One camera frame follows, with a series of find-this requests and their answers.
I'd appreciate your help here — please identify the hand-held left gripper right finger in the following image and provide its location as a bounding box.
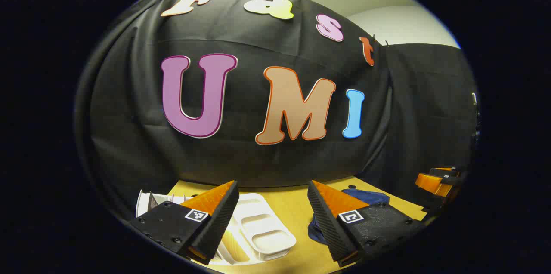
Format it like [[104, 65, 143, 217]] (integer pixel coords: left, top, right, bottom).
[[307, 180, 425, 267]]

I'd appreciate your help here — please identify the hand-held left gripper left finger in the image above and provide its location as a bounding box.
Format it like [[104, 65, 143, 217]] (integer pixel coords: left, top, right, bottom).
[[129, 180, 240, 265]]

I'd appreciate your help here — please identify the white plastic bookshelf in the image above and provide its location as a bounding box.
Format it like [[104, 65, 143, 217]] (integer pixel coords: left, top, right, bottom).
[[136, 189, 297, 265]]

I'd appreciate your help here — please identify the black backdrop cloth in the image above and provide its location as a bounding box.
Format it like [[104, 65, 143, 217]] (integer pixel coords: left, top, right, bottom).
[[74, 0, 478, 223]]

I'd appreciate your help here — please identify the blue schoolbag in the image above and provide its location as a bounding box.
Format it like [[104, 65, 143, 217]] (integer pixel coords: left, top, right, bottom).
[[308, 188, 390, 245]]

